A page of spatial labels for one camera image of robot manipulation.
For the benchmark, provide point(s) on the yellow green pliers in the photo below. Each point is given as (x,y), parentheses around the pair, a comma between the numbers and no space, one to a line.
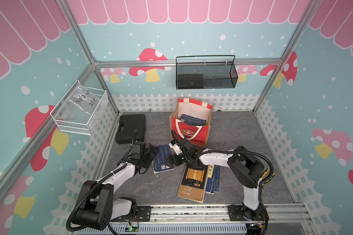
(267,177)

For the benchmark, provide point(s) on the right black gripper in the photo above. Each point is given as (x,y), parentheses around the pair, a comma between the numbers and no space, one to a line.
(174,157)

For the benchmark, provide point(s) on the brown lamp cover book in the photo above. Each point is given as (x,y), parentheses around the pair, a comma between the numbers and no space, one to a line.
(193,183)

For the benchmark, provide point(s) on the black plastic tool case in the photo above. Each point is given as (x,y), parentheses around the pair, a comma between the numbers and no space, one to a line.
(127,126)

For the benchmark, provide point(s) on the black wire mesh basket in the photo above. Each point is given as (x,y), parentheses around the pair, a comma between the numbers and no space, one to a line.
(219,71)

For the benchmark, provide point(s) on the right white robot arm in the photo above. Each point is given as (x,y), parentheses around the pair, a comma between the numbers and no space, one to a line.
(251,169)

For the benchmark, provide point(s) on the red canvas tote bag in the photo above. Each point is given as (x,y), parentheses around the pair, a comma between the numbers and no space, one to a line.
(197,135)

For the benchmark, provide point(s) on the blue back-cover book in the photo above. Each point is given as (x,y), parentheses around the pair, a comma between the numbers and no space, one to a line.
(160,162)

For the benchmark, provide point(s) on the blue striped thin book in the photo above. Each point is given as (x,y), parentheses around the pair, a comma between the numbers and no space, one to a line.
(192,121)

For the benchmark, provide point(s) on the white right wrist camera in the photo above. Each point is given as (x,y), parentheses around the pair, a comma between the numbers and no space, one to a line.
(175,147)

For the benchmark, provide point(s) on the blue yellow-label book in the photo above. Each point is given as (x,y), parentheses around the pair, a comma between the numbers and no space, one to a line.
(213,179)

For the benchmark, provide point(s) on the clear plastic wall bin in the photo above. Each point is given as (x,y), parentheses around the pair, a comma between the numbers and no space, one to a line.
(80,110)

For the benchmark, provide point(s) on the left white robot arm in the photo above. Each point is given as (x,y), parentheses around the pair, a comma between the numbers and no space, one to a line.
(96,207)

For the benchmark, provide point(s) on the black box in basket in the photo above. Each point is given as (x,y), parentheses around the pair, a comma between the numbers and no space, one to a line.
(190,81)

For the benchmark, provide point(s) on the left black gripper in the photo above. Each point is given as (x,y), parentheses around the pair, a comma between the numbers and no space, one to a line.
(152,154)

